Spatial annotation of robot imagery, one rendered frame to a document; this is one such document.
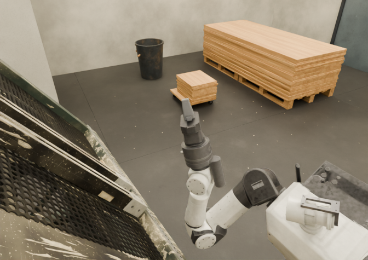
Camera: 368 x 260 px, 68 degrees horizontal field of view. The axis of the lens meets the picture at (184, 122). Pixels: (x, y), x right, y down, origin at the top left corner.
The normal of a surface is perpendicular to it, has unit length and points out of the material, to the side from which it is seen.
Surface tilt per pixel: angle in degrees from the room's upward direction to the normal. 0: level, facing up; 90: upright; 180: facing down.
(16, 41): 90
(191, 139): 80
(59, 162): 90
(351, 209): 23
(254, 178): 54
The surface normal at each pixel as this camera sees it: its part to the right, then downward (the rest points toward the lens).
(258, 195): -0.46, -0.14
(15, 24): 0.46, 0.47
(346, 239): -0.33, -0.66
